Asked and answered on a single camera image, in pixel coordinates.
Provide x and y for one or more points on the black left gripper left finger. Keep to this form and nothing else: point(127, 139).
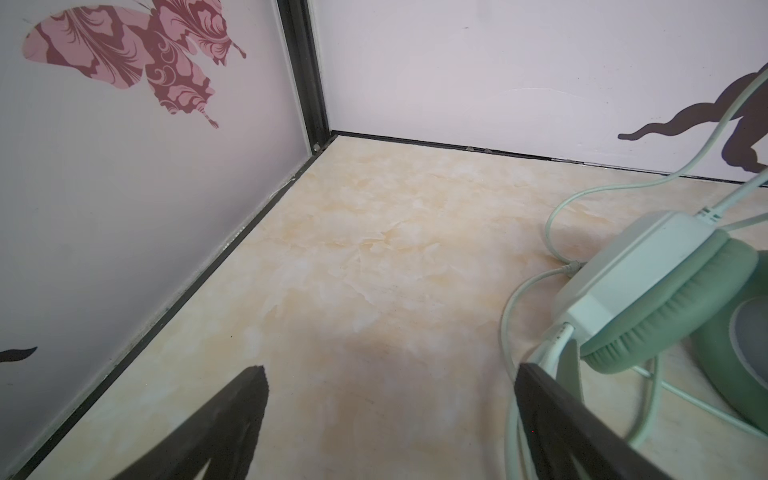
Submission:
point(218, 441)

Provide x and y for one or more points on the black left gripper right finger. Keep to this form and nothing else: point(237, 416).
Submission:
point(566, 440)

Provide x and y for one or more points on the mint green headphones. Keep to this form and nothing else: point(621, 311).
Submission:
point(668, 277)

